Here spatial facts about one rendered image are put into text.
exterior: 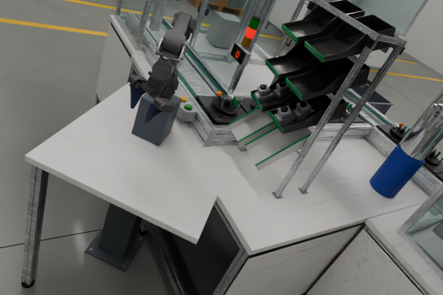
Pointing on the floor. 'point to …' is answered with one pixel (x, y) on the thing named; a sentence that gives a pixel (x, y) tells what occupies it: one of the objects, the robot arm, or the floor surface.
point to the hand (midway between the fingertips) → (143, 106)
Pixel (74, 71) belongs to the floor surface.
